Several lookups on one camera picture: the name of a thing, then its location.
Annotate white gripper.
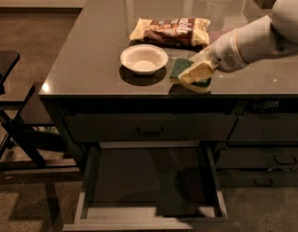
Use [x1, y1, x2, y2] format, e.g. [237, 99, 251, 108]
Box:
[178, 29, 248, 84]

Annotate green and yellow sponge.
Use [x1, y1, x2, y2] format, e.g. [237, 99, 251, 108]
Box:
[169, 58, 211, 93]

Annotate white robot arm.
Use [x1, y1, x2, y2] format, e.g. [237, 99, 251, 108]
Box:
[178, 0, 298, 84]

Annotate dark counter cabinet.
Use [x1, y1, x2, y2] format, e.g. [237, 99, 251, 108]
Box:
[38, 0, 298, 189]

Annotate closed top drawer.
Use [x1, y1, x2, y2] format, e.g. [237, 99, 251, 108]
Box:
[64, 113, 237, 143]

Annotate open middle drawer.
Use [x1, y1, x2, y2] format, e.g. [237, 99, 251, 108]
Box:
[63, 145, 240, 232]

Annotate brown chip bag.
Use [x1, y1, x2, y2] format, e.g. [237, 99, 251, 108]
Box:
[130, 17, 211, 46]

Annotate white paper bowl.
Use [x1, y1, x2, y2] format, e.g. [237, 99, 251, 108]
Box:
[120, 44, 168, 75]

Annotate right cabinet drawers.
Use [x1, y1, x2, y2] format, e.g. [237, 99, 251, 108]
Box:
[216, 112, 298, 188]

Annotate dark wooden chair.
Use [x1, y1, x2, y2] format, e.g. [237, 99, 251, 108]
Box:
[0, 50, 76, 171]

